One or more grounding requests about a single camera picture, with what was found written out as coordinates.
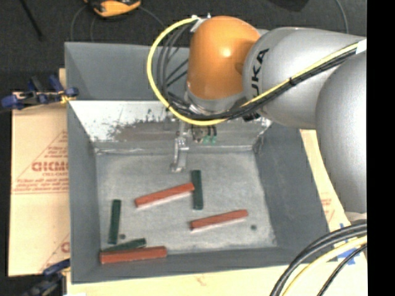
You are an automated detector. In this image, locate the dark green flat block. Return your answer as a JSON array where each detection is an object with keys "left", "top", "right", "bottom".
[
  {"left": 107, "top": 199, "right": 122, "bottom": 245},
  {"left": 191, "top": 169, "right": 204, "bottom": 210},
  {"left": 101, "top": 237, "right": 148, "bottom": 253}
]

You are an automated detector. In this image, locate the black cylinder on white bracket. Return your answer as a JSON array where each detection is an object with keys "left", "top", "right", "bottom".
[{"left": 243, "top": 110, "right": 263, "bottom": 123}]

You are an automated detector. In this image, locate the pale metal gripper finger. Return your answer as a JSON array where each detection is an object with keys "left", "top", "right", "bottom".
[
  {"left": 179, "top": 139, "right": 190, "bottom": 171},
  {"left": 169, "top": 138, "right": 183, "bottom": 173}
]

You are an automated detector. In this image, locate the grey metal bin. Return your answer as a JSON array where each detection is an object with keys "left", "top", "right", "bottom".
[{"left": 64, "top": 41, "right": 333, "bottom": 284}]

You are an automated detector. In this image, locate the red-brown flat block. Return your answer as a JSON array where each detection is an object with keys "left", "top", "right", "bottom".
[
  {"left": 99, "top": 245, "right": 168, "bottom": 265},
  {"left": 188, "top": 208, "right": 249, "bottom": 232},
  {"left": 134, "top": 182, "right": 196, "bottom": 210}
]

